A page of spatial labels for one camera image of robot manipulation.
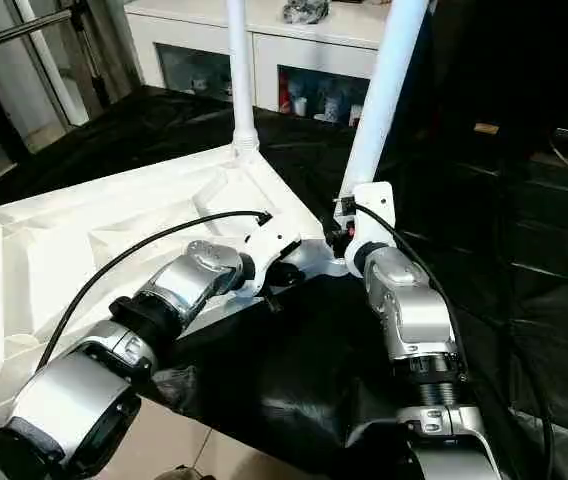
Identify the white plastic table leg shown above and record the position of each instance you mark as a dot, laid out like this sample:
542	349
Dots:
241	75
384	100

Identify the white plastic table top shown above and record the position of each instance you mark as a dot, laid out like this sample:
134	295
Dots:
84	240

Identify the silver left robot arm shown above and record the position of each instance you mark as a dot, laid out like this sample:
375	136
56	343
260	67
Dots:
134	340

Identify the black work mat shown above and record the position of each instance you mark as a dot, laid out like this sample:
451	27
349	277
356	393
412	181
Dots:
464	300

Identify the small yellow label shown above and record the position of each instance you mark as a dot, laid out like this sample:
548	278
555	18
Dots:
486	128

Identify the white glass-door cabinet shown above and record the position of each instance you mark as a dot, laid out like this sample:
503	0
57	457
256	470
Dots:
264	40

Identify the grey crumpled bundle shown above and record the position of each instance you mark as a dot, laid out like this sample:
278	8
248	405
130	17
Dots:
306	10

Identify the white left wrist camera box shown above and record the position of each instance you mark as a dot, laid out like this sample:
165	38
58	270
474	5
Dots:
269	248

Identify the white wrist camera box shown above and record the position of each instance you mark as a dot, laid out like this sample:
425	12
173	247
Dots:
372	215
269	248

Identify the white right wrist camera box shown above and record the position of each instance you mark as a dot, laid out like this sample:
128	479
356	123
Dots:
372	215

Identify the grey metal rack frame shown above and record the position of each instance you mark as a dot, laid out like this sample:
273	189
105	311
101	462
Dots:
34	50

